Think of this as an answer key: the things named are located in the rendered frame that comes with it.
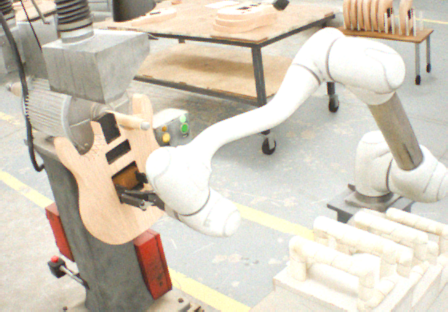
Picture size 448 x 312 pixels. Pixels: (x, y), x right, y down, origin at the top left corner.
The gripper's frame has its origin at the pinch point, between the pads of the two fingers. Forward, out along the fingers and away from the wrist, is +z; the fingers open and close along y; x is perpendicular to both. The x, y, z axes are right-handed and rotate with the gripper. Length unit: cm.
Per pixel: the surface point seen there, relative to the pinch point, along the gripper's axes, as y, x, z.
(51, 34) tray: 4, 45, 26
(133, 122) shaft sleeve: 7.5, 16.3, -0.5
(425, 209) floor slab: 173, -128, -17
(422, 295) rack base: 6, -9, -91
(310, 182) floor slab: 165, -126, 66
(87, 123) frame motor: 2.7, 15.2, 17.8
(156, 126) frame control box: 27.6, 0.5, 17.6
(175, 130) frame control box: 34.4, -4.6, 16.7
